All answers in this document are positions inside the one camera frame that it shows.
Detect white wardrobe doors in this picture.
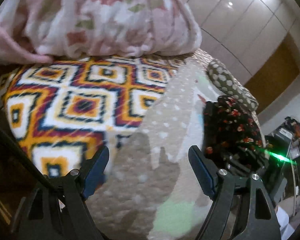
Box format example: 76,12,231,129
185,0,295,84

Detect orange geometric pattern blanket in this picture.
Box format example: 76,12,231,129
0,55,185,177

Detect beige polka dot quilt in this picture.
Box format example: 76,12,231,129
87,50,221,239

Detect cluttered clothes rack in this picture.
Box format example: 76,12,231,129
270,116,300,160

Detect black red floral dress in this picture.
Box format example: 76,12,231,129
202,95,264,169

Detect brown wooden door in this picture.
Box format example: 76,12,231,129
245,42,300,114

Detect olive white dotted pillow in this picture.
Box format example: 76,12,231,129
206,59,259,112

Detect pink floral fleece blanket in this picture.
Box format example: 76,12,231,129
0,0,202,64

